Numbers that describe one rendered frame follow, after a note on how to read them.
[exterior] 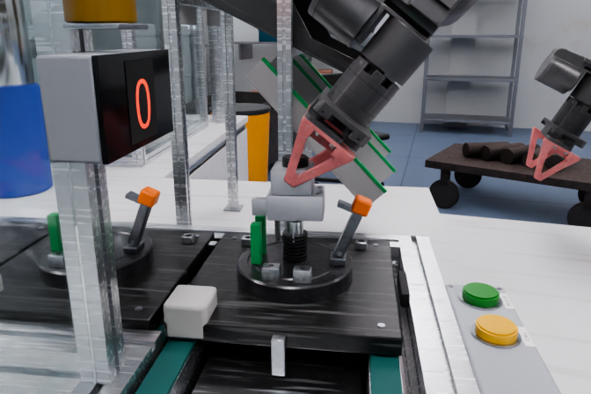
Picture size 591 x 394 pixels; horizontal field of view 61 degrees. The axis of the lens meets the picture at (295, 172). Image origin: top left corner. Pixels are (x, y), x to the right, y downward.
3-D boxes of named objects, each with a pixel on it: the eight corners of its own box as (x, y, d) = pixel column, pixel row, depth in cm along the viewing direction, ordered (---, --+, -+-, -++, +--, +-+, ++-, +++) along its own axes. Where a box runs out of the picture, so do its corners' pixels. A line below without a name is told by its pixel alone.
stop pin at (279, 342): (287, 368, 51) (287, 334, 50) (285, 376, 50) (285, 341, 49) (273, 368, 51) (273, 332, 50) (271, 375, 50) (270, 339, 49)
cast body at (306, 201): (324, 208, 60) (324, 151, 59) (323, 222, 56) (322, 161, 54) (256, 207, 61) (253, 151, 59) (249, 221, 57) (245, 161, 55)
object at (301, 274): (311, 277, 56) (312, 265, 56) (310, 284, 55) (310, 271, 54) (294, 276, 56) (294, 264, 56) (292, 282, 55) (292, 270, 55)
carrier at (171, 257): (215, 244, 75) (211, 163, 72) (150, 338, 52) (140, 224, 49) (62, 237, 78) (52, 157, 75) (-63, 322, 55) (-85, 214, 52)
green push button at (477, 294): (492, 297, 59) (494, 282, 59) (501, 316, 56) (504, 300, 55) (457, 295, 60) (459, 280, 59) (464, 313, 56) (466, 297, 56)
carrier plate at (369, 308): (389, 253, 72) (390, 239, 71) (402, 357, 49) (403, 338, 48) (224, 244, 75) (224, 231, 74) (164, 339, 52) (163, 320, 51)
